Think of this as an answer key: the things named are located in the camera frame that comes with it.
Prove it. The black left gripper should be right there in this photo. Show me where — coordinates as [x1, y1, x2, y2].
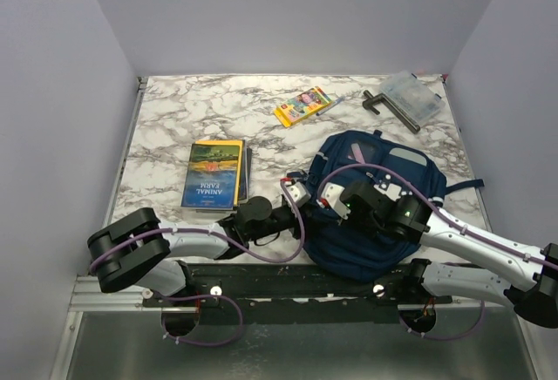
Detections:
[248, 201, 328, 243]

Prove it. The navy blue student backpack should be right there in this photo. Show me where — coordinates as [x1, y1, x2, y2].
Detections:
[289, 131, 484, 282]

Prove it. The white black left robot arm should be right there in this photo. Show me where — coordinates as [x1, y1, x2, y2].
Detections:
[87, 178, 311, 306]

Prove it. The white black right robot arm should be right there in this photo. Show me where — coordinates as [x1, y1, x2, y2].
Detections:
[318, 181, 557, 329]

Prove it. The Animal Farm book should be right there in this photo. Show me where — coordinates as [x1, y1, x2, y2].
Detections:
[180, 142, 243, 209]

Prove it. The pink ruler in pocket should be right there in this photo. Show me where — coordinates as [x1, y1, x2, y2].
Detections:
[350, 143, 365, 164]

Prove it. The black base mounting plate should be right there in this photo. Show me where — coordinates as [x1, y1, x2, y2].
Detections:
[142, 261, 451, 335]

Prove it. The clear plastic organizer box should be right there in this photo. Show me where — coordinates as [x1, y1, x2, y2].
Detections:
[379, 71, 445, 127]

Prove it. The yellow crayon box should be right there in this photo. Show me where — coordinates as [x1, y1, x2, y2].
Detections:
[273, 86, 333, 128]

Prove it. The blue pen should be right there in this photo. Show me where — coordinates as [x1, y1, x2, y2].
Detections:
[316, 97, 345, 116]

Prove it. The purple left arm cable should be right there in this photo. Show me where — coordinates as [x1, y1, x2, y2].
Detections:
[88, 179, 306, 348]

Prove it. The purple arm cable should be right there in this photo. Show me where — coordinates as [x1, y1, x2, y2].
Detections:
[316, 162, 558, 343]
[88, 179, 306, 348]

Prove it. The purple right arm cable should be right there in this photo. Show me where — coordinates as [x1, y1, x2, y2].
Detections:
[316, 162, 558, 343]

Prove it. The dark metal T-handle tool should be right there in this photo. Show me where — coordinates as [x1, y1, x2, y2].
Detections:
[362, 90, 422, 132]

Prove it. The aluminium extrusion rail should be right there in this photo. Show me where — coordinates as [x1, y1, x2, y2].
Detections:
[69, 276, 161, 312]

